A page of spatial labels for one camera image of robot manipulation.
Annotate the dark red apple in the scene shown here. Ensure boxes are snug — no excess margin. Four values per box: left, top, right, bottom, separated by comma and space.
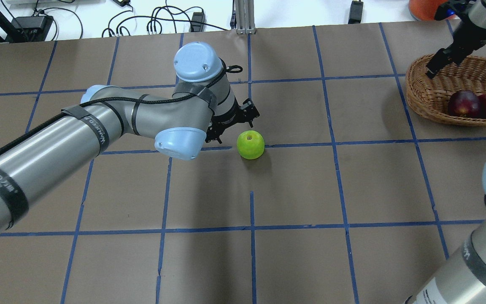
447, 90, 481, 119

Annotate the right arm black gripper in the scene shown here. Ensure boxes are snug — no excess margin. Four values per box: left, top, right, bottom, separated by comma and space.
426, 0, 486, 79

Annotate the brown wicker basket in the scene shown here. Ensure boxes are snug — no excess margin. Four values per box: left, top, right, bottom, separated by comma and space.
405, 54, 486, 127

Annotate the aluminium frame post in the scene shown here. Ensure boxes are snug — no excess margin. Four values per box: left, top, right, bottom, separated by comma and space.
233, 0, 257, 35

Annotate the black power brick top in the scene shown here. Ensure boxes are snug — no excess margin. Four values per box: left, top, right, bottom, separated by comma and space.
11, 15, 54, 42

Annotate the green apple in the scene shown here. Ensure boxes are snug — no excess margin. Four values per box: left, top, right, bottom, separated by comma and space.
236, 130, 265, 160

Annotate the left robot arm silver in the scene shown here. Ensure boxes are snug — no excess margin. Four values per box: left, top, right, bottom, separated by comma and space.
0, 41, 260, 233

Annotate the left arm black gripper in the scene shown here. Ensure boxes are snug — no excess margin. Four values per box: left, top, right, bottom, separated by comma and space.
205, 98, 260, 144

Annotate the black adapter top right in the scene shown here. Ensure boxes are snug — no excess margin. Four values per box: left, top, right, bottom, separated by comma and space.
347, 0, 363, 24

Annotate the orange bucket grey lid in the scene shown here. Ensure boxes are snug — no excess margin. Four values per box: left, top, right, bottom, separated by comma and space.
408, 0, 447, 21

